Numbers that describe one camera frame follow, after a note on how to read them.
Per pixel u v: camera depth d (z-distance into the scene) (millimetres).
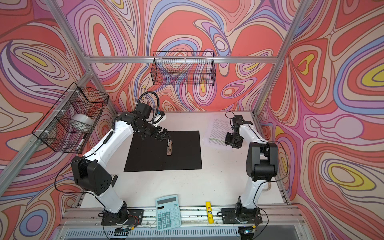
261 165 502
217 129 1091
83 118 739
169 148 983
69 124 702
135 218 722
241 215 674
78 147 704
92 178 445
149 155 947
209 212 733
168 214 732
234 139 804
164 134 731
